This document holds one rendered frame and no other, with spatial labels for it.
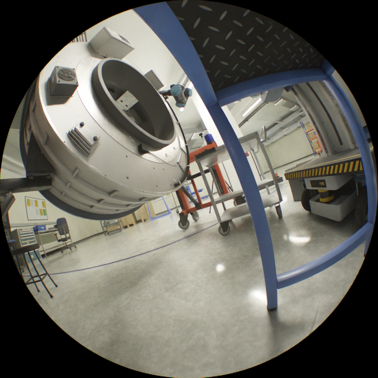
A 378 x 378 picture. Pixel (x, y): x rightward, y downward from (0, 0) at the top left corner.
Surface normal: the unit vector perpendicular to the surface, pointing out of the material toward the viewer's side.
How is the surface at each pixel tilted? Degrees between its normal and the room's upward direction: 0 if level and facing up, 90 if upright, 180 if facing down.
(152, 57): 180
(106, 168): 90
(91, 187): 115
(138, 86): 160
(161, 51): 180
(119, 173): 90
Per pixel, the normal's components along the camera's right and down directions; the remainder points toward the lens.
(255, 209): -0.36, 0.07
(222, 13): 0.34, 0.94
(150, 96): -0.03, 0.70
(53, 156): 0.74, 0.05
